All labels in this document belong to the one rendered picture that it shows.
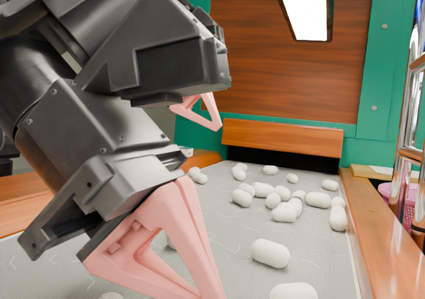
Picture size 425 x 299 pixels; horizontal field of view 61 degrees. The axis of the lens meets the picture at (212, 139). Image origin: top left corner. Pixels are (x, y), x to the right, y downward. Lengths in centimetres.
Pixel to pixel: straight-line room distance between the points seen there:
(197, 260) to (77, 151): 9
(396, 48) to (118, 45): 86
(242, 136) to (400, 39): 45
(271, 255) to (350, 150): 68
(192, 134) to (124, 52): 85
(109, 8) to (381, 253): 28
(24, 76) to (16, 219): 20
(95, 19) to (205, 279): 17
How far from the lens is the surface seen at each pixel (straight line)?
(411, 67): 57
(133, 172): 18
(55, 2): 26
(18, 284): 30
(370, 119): 98
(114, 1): 25
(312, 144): 92
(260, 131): 93
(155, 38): 19
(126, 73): 20
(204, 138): 103
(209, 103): 55
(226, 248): 37
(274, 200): 53
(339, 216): 48
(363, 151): 98
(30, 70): 24
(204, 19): 56
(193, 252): 20
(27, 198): 43
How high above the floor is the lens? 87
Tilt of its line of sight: 4 degrees down
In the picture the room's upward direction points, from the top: 5 degrees clockwise
